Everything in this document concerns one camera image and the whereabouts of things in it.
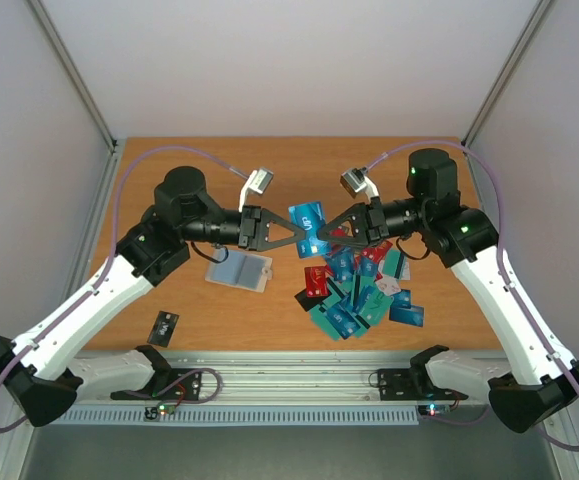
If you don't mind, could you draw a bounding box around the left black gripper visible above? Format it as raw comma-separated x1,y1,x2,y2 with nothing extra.
182,205,307,252

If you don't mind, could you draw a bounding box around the blue card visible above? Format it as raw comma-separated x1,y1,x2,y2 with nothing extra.
288,201,331,259
328,248,355,282
389,305,425,328

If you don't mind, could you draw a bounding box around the beige card holder wallet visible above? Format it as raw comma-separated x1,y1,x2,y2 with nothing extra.
205,249,273,293

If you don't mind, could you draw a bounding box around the teal VIP card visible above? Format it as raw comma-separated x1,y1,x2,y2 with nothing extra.
358,290,393,326

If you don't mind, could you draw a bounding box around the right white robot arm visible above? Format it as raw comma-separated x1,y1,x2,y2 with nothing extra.
318,142,579,433

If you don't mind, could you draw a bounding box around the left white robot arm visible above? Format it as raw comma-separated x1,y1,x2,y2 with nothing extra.
0,166,306,427

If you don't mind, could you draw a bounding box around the red card top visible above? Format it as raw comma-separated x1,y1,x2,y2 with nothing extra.
331,226,348,237

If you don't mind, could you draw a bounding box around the red VIP card upper right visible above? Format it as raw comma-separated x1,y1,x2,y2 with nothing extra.
361,240,393,264

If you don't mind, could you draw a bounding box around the red vip card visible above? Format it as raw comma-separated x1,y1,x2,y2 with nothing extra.
361,240,393,264
304,266,329,298

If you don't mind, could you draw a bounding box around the teal card upper right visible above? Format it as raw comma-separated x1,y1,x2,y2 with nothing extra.
379,249,410,280

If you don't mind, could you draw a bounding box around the red VIP card left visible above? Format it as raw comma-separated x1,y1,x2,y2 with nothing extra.
304,266,329,298

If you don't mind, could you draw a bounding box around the white red card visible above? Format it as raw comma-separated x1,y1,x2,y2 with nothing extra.
375,276,401,296

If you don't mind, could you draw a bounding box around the black card under red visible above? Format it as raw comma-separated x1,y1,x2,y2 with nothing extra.
294,289,321,312

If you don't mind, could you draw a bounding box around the lone black VIP card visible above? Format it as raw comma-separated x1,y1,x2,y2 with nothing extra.
147,311,179,348

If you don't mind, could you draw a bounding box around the right small circuit board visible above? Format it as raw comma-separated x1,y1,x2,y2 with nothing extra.
418,403,453,417

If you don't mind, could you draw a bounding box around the small circuit board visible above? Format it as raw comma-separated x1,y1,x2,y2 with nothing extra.
418,403,453,417
143,404,177,421

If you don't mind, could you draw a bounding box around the left small circuit board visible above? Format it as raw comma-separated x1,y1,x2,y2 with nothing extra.
143,404,177,421

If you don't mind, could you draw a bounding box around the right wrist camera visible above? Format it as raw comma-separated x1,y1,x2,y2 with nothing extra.
340,167,379,200

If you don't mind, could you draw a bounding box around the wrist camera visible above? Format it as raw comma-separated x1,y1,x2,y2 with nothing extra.
238,167,274,212
340,167,379,200

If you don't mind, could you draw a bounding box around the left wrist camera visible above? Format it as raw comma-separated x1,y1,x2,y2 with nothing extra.
238,167,274,212

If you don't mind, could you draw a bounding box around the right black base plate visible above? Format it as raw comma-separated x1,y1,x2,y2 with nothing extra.
376,368,468,401

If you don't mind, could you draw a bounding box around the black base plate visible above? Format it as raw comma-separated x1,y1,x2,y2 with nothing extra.
376,368,468,401
110,368,203,401

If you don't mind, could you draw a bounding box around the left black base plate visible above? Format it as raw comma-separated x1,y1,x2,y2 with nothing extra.
110,368,203,401

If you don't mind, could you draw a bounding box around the grey slotted cable duct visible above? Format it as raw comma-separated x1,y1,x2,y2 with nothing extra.
57,405,419,427

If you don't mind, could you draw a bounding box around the right aluminium frame post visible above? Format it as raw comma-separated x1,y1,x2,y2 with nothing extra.
461,0,556,147

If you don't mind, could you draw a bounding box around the aluminium frame post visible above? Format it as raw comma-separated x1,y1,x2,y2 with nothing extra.
24,0,117,152
461,0,556,147

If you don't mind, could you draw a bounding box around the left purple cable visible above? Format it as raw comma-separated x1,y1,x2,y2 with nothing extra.
0,145,253,432

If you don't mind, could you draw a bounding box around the left aluminium frame post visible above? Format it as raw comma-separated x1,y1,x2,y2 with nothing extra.
24,0,117,152

